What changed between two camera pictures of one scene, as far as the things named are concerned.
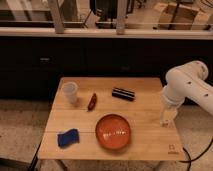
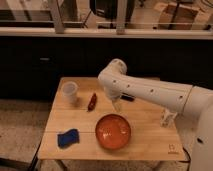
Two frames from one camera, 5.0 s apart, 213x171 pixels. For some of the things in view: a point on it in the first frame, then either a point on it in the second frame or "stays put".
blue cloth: (68, 138) stays put
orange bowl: (113, 131) stays put
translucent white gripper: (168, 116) → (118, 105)
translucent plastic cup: (70, 92) stays put
